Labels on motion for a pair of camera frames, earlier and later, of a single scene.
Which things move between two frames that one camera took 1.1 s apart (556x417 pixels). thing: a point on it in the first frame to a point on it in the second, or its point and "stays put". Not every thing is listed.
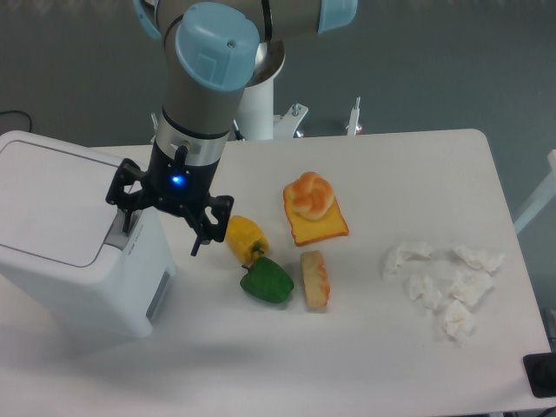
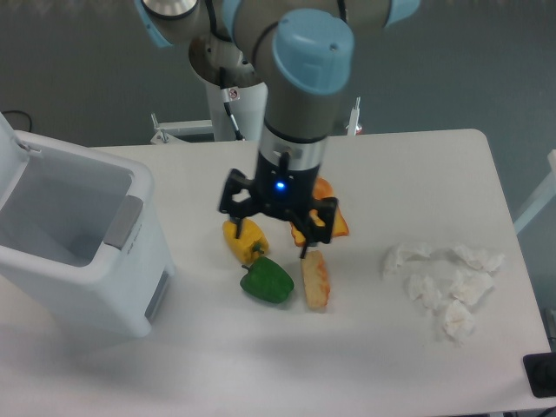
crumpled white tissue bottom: x=459 y=321 stays put
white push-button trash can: x=63 y=248 stays put
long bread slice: x=315 y=278 stays put
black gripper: x=175 y=183 to x=284 y=191
